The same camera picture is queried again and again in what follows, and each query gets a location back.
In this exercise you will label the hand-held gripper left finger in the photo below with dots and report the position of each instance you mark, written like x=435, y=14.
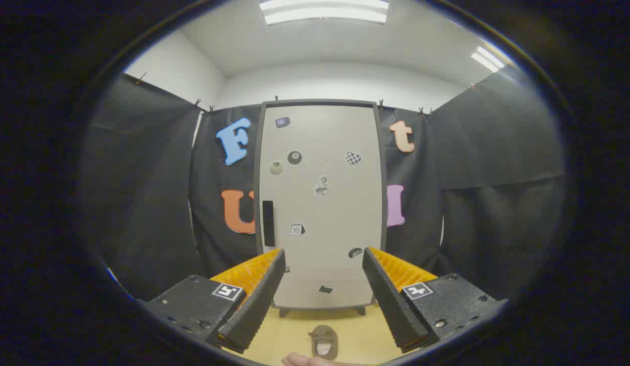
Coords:
x=259, y=300

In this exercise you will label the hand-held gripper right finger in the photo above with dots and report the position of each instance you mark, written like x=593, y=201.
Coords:
x=391, y=305

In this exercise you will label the brown fluffy shoe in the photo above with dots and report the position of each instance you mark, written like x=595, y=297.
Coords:
x=320, y=335

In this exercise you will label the grey shoe cabinet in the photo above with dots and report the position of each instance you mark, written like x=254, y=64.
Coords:
x=257, y=152

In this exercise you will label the black backdrop cloth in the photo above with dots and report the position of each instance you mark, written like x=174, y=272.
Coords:
x=142, y=203

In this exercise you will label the small ceiling light panel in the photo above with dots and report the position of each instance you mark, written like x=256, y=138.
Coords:
x=487, y=58

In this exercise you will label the long ceiling light panel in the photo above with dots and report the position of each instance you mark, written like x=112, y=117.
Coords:
x=325, y=12

